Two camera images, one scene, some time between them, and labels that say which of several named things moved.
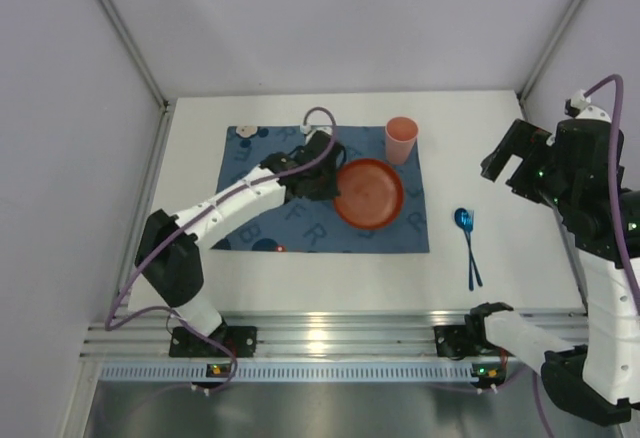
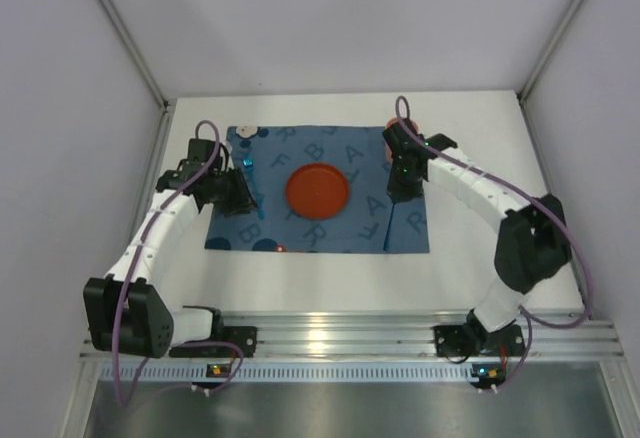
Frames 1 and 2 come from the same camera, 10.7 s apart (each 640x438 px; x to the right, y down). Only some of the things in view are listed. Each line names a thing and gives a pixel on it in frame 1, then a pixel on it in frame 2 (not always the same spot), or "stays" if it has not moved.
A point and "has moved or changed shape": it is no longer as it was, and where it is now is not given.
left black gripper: [323, 178] -> [239, 191]
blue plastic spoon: [461, 217] -> [386, 237]
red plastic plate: [371, 193] has moved or changed shape
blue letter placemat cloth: [301, 225] stays
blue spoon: [468, 219] has moved or changed shape
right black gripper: [507, 153] -> [400, 193]
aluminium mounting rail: [283, 334] stays
